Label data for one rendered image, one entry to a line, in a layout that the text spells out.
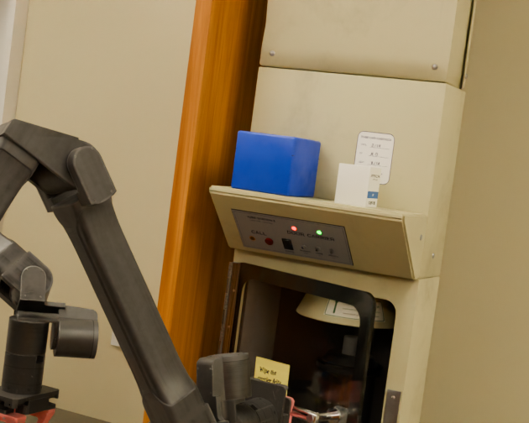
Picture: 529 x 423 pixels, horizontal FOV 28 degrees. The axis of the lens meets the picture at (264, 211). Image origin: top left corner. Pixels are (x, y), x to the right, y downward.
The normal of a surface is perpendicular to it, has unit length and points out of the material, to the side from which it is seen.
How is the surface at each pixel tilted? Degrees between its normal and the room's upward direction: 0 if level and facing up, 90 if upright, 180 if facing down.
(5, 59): 90
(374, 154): 90
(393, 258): 135
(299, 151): 90
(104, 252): 79
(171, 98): 90
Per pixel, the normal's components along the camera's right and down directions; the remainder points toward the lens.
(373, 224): -0.40, 0.69
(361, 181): -0.42, 0.00
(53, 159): 0.64, -0.09
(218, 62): 0.89, 0.14
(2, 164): 0.51, 0.04
